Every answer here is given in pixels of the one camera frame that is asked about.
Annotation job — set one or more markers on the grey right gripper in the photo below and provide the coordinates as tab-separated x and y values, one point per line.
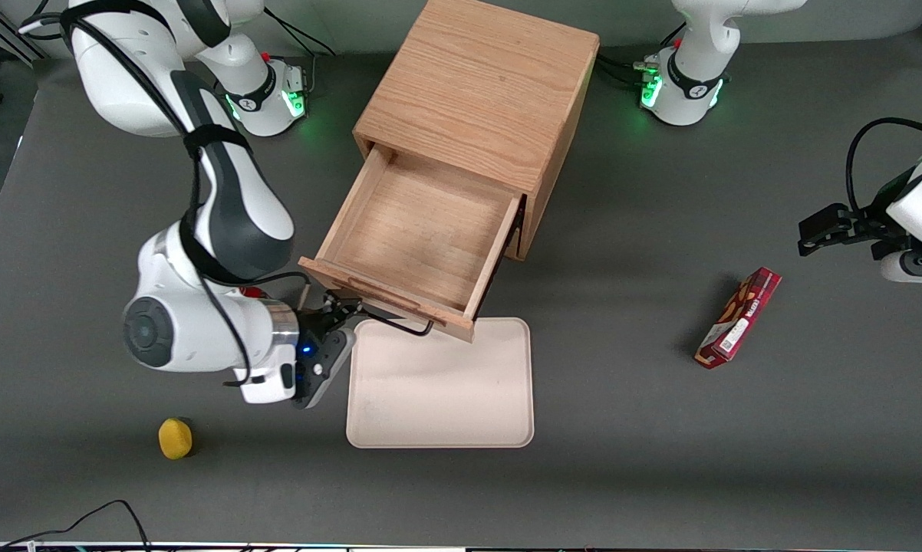
314	322

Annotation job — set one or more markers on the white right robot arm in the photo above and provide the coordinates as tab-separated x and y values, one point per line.
238	199

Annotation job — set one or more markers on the aluminium frame rail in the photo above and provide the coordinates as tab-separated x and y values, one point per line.
1	34

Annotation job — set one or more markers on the red tartan shortbread box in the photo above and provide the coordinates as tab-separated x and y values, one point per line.
739	316

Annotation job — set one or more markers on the cream rectangular plastic tray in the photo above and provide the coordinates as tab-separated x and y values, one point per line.
439	387

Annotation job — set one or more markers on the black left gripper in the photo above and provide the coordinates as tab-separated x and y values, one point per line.
868	225

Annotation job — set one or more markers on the oak wooden drawer cabinet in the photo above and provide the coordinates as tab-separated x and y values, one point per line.
476	84

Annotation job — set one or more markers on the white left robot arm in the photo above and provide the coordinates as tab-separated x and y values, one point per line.
691	84

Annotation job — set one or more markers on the yellow lemon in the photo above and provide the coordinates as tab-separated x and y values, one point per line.
175	438

